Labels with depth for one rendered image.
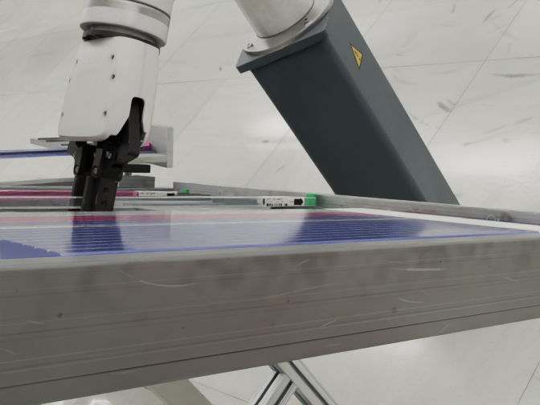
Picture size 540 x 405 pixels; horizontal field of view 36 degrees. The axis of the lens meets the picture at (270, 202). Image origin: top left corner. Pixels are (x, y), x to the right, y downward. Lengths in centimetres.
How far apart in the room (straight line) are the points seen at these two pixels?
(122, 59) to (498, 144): 151
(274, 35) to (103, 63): 73
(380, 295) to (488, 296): 11
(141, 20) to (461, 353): 114
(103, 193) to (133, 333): 41
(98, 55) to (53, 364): 47
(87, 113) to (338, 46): 77
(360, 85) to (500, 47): 106
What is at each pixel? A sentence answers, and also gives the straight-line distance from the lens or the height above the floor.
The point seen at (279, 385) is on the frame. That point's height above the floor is 32.
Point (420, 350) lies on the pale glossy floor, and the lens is 179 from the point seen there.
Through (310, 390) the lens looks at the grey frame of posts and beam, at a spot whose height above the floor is 25.
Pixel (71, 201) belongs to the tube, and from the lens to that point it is 79.
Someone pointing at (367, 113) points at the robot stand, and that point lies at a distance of 153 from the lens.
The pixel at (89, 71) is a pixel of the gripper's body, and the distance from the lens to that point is 81.
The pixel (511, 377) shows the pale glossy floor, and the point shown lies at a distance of 167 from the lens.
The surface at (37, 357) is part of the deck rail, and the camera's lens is 38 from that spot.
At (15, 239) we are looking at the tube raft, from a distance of 47.
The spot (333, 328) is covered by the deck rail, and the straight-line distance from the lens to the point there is 48.
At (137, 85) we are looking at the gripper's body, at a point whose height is 101.
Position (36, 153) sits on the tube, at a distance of 131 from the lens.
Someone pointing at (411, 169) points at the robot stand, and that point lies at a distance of 164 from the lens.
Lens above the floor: 126
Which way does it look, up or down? 31 degrees down
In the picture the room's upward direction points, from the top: 37 degrees counter-clockwise
